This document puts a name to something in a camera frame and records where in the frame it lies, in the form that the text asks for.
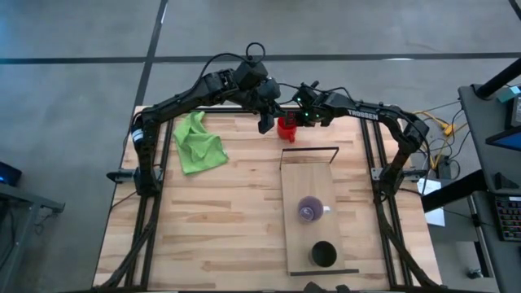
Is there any white paper sheet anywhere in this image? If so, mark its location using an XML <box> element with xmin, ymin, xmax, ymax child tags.
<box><xmin>416</xmin><ymin>177</ymin><xmax>447</xmax><ymax>228</ymax></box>

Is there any black table frame rail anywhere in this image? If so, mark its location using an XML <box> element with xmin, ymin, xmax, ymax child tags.
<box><xmin>357</xmin><ymin>117</ymin><xmax>439</xmax><ymax>291</ymax></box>
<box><xmin>97</xmin><ymin>106</ymin><xmax>261</xmax><ymax>291</ymax></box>

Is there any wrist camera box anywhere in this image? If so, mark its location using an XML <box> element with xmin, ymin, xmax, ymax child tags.
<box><xmin>233</xmin><ymin>59</ymin><xmax>270</xmax><ymax>91</ymax></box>
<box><xmin>292</xmin><ymin>82</ymin><xmax>322</xmax><ymax>109</ymax></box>

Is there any black cup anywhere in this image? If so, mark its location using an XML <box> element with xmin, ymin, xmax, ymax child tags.
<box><xmin>309</xmin><ymin>240</ymin><xmax>339</xmax><ymax>269</ymax></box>

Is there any blue screen tablet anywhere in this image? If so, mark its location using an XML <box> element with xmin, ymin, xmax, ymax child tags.
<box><xmin>485</xmin><ymin>125</ymin><xmax>521</xmax><ymax>152</ymax></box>

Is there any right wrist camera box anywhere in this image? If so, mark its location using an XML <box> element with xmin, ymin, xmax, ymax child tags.
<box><xmin>292</xmin><ymin>82</ymin><xmax>322</xmax><ymax>109</ymax></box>

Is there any black looped cable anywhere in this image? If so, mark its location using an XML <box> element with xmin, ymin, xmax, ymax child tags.
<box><xmin>245</xmin><ymin>42</ymin><xmax>267</xmax><ymax>64</ymax></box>

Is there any grey side table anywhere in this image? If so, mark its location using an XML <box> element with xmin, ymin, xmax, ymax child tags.
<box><xmin>0</xmin><ymin>182</ymin><xmax>66</xmax><ymax>286</ymax></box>

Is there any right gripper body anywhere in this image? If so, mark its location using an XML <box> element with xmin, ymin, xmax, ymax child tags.
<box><xmin>299</xmin><ymin>95</ymin><xmax>334</xmax><ymax>128</ymax></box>

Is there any dark grey desk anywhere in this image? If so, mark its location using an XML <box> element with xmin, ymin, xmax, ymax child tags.
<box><xmin>421</xmin><ymin>83</ymin><xmax>521</xmax><ymax>293</ymax></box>

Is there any black table-level camera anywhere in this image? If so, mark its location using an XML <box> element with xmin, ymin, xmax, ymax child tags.
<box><xmin>303</xmin><ymin>280</ymin><xmax>353</xmax><ymax>293</ymax></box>

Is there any green cloth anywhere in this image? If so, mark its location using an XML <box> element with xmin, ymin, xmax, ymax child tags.
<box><xmin>173</xmin><ymin>111</ymin><xmax>230</xmax><ymax>177</ymax></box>

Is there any red mug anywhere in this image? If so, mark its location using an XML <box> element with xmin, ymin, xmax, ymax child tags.
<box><xmin>277</xmin><ymin>116</ymin><xmax>299</xmax><ymax>144</ymax></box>

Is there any backlit keyboard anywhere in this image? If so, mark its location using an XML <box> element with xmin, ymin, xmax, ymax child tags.
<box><xmin>494</xmin><ymin>195</ymin><xmax>521</xmax><ymax>243</ymax></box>

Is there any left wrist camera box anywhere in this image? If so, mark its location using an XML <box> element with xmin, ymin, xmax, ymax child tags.
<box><xmin>233</xmin><ymin>59</ymin><xmax>270</xmax><ymax>91</ymax></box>

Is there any white purple striped mug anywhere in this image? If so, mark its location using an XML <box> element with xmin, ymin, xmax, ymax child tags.
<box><xmin>296</xmin><ymin>195</ymin><xmax>332</xmax><ymax>223</ymax></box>

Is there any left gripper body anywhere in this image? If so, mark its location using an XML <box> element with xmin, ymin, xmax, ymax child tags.
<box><xmin>243</xmin><ymin>80</ymin><xmax>283</xmax><ymax>116</ymax></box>

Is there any yellow cable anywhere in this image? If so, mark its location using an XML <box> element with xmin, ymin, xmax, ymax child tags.
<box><xmin>413</xmin><ymin>109</ymin><xmax>457</xmax><ymax>170</ymax></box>

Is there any wooden shelf black metal frame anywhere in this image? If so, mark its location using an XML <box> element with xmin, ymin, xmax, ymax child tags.
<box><xmin>278</xmin><ymin>146</ymin><xmax>361</xmax><ymax>278</ymax></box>

